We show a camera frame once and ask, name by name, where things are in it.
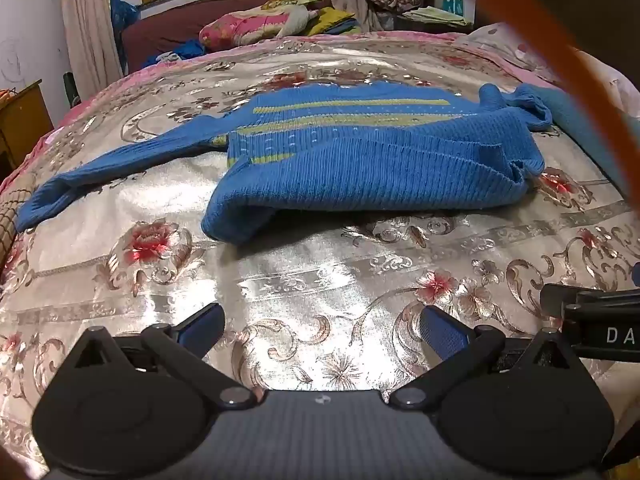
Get blue crumpled cloth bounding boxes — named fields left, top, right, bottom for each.
left=142, top=40, right=207, bottom=68

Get pink floral folded quilt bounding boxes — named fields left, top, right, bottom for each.
left=199, top=0, right=326, bottom=48

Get maroon sofa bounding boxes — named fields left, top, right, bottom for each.
left=122, top=0, right=371, bottom=73

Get white floral pillow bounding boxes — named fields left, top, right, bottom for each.
left=452, top=22, right=576, bottom=86

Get teal knit garment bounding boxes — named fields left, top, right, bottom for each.
left=542, top=85, right=640, bottom=196

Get white plush toy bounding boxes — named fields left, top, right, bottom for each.
left=282, top=6, right=321, bottom=38

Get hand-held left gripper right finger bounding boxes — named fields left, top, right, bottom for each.
left=389, top=304, right=581, bottom=408

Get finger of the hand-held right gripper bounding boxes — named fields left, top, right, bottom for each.
left=540, top=283, right=608, bottom=318

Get light green folded cloth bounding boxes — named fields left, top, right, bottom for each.
left=402, top=6, right=472, bottom=27

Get pink bed sheet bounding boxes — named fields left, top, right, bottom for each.
left=50, top=30, right=571, bottom=131

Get blue plastic bag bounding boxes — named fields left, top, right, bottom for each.
left=110, top=0, right=139, bottom=56

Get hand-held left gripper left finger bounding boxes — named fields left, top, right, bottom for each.
left=65, top=302, right=258, bottom=408

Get wooden cabinet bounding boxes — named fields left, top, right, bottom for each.
left=0, top=80, right=55, bottom=171

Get yellow folded cloth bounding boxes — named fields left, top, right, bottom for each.
left=305, top=7, right=360, bottom=36

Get beige curtain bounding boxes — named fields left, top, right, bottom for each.
left=59, top=0, right=123, bottom=106

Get silver floral satin bedspread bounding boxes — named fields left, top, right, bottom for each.
left=0, top=30, right=640, bottom=480

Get blue knit sweater yellow stripes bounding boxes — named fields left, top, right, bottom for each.
left=15, top=81, right=553, bottom=246

